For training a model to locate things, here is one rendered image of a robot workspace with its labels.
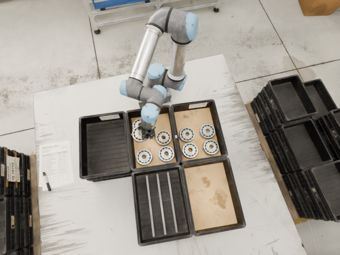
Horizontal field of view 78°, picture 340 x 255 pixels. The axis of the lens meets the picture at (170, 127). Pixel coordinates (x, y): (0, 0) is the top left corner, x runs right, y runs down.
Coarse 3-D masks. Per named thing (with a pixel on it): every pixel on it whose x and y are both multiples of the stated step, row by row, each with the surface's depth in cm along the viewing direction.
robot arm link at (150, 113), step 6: (144, 108) 91; (150, 108) 92; (156, 108) 92; (144, 114) 91; (150, 114) 91; (156, 114) 92; (144, 120) 94; (150, 120) 93; (156, 120) 99; (150, 126) 100
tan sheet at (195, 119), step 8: (176, 112) 148; (184, 112) 148; (192, 112) 149; (200, 112) 149; (208, 112) 149; (176, 120) 146; (184, 120) 146; (192, 120) 146; (200, 120) 147; (208, 120) 147; (192, 128) 145; (200, 136) 143; (216, 136) 143; (184, 144) 140; (200, 144) 141; (200, 152) 139; (184, 160) 137
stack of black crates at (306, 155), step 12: (312, 120) 187; (276, 132) 193; (288, 132) 193; (300, 132) 194; (312, 132) 188; (276, 144) 200; (288, 144) 180; (300, 144) 190; (312, 144) 190; (324, 144) 179; (276, 156) 203; (288, 156) 186; (300, 156) 186; (312, 156) 186; (324, 156) 181; (288, 168) 190; (300, 168) 173
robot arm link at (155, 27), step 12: (156, 12) 100; (156, 24) 100; (144, 36) 101; (156, 36) 101; (144, 48) 99; (144, 60) 99; (132, 72) 99; (144, 72) 100; (120, 84) 99; (132, 84) 98; (132, 96) 99
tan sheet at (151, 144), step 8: (160, 120) 146; (168, 120) 146; (160, 128) 144; (168, 128) 144; (136, 144) 140; (144, 144) 140; (152, 144) 140; (168, 144) 140; (136, 152) 138; (152, 152) 138; (136, 160) 136; (152, 160) 136; (160, 160) 136
